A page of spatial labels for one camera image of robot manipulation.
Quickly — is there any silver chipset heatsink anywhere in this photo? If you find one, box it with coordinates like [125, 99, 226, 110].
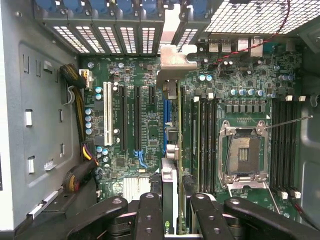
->
[122, 176, 157, 201]

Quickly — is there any metal socket cover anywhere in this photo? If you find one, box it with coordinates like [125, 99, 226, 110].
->
[219, 174, 280, 216]

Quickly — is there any CPU socket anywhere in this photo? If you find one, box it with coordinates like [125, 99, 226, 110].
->
[218, 119, 268, 183]

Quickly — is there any black plastic cover block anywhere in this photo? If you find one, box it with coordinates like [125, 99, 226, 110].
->
[14, 179, 101, 240]

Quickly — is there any long black expansion slot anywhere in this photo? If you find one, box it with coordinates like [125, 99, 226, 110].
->
[119, 86, 127, 152]
[133, 86, 149, 169]
[180, 86, 188, 163]

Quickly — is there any blue expansion slot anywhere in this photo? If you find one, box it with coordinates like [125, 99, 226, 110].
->
[162, 99, 173, 156]

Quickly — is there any white PCI slot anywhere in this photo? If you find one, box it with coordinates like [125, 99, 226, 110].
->
[103, 81, 113, 147]

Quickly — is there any black open PC case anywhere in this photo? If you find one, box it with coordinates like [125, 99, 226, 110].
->
[0, 0, 320, 240]

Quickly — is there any thin metal locking lever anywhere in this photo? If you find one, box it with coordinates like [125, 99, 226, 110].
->
[263, 114, 314, 130]

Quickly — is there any green Dell motherboard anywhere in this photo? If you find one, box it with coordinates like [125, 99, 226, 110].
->
[79, 37, 303, 226]

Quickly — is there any white power connector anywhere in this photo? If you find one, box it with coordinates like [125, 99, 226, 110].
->
[79, 68, 95, 90]

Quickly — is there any silver USB port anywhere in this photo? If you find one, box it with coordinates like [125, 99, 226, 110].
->
[208, 39, 220, 53]
[221, 39, 232, 53]

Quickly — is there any perforated black slot cover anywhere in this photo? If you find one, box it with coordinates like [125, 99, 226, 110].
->
[171, 18, 212, 53]
[91, 18, 123, 55]
[33, 14, 91, 55]
[138, 18, 165, 56]
[66, 17, 107, 55]
[114, 18, 138, 55]

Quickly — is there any silver port block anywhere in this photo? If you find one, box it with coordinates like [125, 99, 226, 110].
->
[237, 37, 250, 52]
[249, 36, 265, 58]

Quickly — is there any blue slot clip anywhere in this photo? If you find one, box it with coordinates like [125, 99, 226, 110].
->
[116, 0, 135, 15]
[34, 0, 57, 12]
[140, 0, 158, 13]
[62, 0, 85, 13]
[89, 0, 110, 15]
[186, 0, 209, 18]

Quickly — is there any sleeved multicolour power cable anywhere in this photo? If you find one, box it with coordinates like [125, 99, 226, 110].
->
[62, 141, 101, 193]

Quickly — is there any sleeved yellow power cable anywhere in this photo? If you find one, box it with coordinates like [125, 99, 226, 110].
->
[59, 63, 87, 142]

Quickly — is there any red black twisted wire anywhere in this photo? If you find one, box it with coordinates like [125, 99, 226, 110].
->
[212, 0, 293, 66]

